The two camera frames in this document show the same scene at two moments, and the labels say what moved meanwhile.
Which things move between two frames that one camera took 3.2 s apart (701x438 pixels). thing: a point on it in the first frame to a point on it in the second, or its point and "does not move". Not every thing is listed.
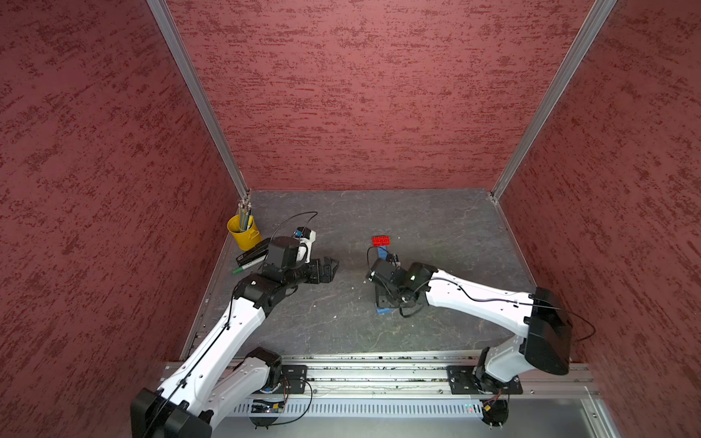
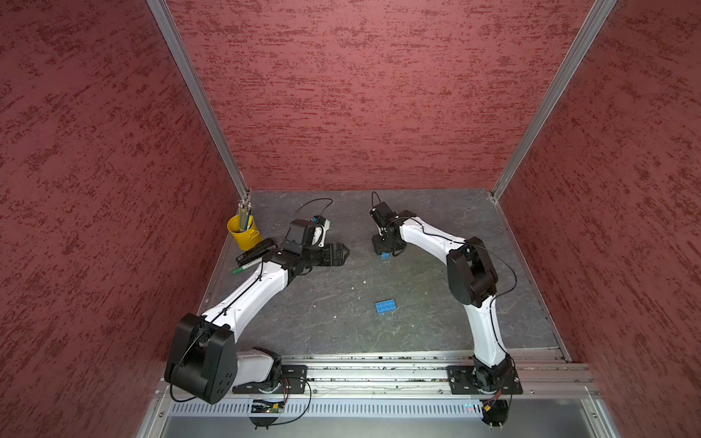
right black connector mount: x=495 y=412 does not move
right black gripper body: x=393 y=289 to x=385 y=243
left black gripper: x=328 y=273 to x=339 y=261
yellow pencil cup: x=246 y=239 does not move
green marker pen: x=241 y=268 does not move
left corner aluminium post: x=172 y=33 does not move
